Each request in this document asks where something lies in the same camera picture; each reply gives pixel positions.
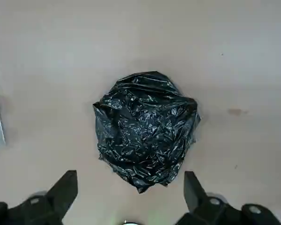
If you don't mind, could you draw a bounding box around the black plastic bag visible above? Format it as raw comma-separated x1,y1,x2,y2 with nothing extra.
92,71,201,194

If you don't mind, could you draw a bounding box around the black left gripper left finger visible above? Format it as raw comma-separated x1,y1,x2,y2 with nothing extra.
0,170,78,225

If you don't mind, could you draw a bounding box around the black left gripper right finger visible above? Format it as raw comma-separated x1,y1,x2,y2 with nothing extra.
177,171,281,225

